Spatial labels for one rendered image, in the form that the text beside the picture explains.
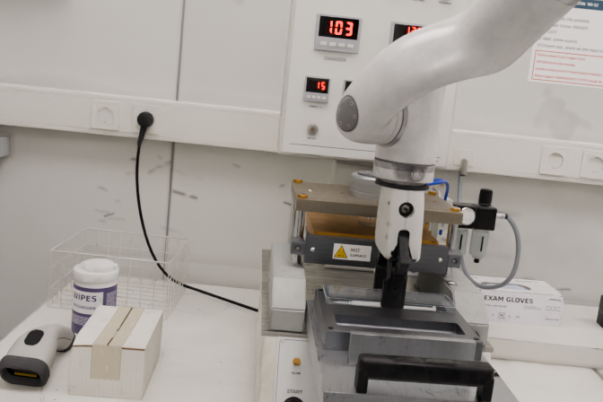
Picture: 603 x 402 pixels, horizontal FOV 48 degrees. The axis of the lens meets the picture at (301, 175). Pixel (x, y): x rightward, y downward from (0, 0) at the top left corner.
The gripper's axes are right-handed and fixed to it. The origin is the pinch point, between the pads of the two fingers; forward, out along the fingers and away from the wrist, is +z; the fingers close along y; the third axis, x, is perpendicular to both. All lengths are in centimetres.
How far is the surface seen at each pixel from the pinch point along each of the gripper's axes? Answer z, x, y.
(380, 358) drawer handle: 0.5, 5.3, -23.3
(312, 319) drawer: 4.5, 10.6, -2.6
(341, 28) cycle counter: -38, 7, 34
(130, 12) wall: -40, 54, 80
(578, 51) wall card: -41, -56, 72
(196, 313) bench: 27, 31, 55
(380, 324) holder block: 3.0, 1.9, -6.4
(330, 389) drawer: 4.5, 10.2, -23.3
